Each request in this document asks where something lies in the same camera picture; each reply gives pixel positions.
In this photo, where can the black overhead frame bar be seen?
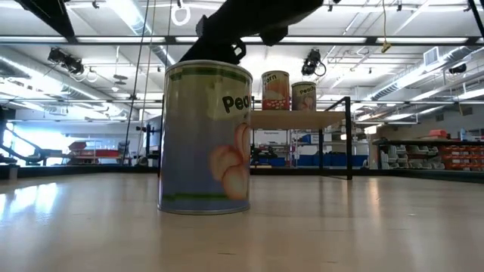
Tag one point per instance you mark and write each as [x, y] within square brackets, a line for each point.
[113, 39]

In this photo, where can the black table border rail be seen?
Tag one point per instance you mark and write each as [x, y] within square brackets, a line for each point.
[75, 170]

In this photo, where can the black ceiling camera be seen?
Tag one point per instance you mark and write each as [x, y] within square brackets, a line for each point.
[312, 62]

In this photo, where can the black ceiling lamp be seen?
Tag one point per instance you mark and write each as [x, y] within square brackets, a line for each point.
[457, 68]

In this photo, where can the red tool cart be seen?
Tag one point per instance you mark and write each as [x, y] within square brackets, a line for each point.
[94, 153]

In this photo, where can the red box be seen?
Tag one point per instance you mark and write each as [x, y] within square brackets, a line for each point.
[438, 134]

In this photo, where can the grey office chair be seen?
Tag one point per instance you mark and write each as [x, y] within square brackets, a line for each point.
[123, 147]

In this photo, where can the white air vent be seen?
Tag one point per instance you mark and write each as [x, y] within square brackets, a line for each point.
[431, 56]

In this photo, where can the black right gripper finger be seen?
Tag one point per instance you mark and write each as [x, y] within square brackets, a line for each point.
[211, 53]

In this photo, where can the dark round ceiling fixture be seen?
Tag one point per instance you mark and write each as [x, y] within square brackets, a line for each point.
[120, 77]

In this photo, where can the dark storage rack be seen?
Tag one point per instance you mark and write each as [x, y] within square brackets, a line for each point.
[416, 143]

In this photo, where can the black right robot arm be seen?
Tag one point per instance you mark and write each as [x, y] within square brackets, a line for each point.
[264, 15]

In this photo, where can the thin wooden board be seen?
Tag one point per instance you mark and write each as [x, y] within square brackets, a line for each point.
[261, 166]

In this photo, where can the black stand pole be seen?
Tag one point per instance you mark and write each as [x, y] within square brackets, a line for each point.
[148, 140]

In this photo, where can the blue storage bin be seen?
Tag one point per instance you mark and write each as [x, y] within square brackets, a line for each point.
[359, 160]
[278, 162]
[306, 160]

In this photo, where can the black metal shelf frame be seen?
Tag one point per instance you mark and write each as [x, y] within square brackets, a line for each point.
[348, 143]

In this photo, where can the corn tin can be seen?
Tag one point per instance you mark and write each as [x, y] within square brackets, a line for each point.
[275, 90]

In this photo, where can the wooden shelf board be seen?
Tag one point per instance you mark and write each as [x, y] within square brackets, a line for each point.
[295, 119]

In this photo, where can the black track light cluster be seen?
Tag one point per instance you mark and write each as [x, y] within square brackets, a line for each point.
[70, 62]

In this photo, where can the blue peaches tin can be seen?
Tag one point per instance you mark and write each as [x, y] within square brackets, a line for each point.
[303, 96]
[196, 143]

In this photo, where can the blue bottle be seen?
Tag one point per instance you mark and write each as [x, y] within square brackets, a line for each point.
[463, 135]

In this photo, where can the white equipment sign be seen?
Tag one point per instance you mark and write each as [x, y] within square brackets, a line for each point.
[270, 138]

